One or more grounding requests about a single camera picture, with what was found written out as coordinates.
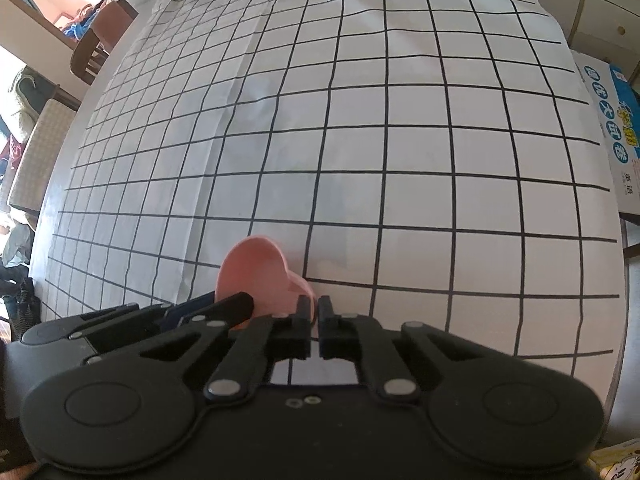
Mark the blue printed cardboard box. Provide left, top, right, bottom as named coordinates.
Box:
left=572, top=50, right=640, bottom=221

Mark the bench with checked cushion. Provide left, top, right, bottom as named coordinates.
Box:
left=7, top=97, right=79, bottom=216

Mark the pile of clothes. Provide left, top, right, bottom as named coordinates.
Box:
left=0, top=65, right=55, bottom=142

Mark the yellow printed box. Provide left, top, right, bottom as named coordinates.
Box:
left=587, top=437, right=640, bottom=480

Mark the white wooden cabinet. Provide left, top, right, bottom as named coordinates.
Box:
left=565, top=0, right=640, bottom=76

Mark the dark wooden chair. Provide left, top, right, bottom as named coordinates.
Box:
left=70, top=0, right=140, bottom=86

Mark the white checked tablecloth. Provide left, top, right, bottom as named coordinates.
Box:
left=37, top=0, right=622, bottom=361

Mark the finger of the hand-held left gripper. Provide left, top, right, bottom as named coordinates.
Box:
left=177, top=292, right=254, bottom=332
left=21, top=292, right=217, bottom=347

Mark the pink bowl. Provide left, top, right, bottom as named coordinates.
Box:
left=215, top=235, right=315, bottom=329

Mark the dark bag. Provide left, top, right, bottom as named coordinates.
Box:
left=0, top=275, right=42, bottom=342

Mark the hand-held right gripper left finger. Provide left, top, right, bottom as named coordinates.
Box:
left=122, top=296, right=313, bottom=404

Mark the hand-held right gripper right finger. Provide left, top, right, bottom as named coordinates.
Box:
left=318, top=295, right=507, bottom=404

